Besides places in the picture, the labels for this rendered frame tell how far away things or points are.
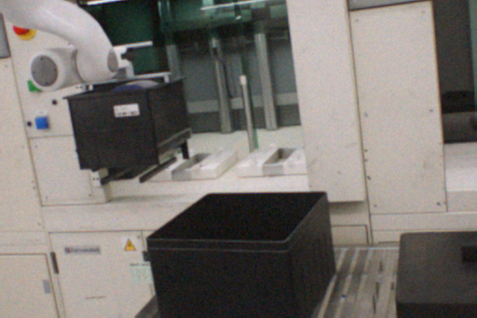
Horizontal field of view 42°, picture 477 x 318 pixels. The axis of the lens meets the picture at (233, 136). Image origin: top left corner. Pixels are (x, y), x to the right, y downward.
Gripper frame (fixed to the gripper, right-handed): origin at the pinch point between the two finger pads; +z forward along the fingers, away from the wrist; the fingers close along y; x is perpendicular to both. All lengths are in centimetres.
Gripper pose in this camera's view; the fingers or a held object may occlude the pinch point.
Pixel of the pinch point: (121, 55)
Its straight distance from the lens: 153.3
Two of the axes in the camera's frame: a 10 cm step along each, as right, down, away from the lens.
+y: 9.4, -0.7, -3.3
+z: 3.0, -2.2, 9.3
